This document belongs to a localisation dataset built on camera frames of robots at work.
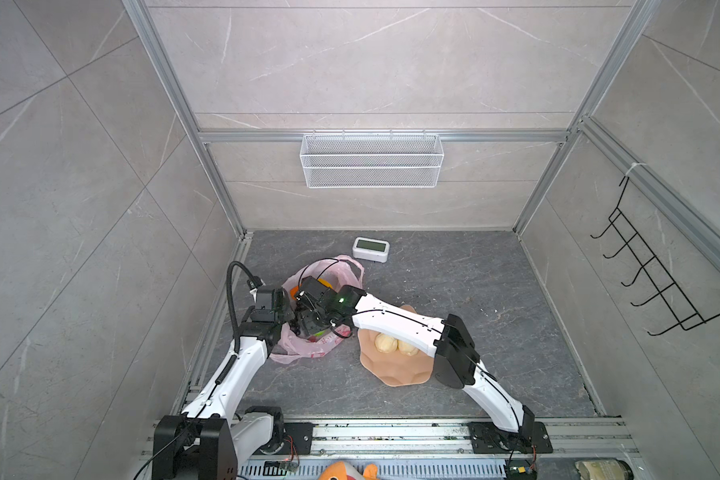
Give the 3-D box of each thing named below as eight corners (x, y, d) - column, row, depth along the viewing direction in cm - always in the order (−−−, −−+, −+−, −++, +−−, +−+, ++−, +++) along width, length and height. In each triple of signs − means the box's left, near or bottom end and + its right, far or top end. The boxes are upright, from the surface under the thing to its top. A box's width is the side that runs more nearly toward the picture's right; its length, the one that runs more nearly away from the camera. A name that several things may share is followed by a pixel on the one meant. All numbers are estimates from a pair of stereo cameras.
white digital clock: (351, 257, 114) (350, 249, 110) (355, 243, 119) (355, 235, 115) (386, 263, 112) (387, 255, 109) (390, 248, 117) (391, 240, 113)
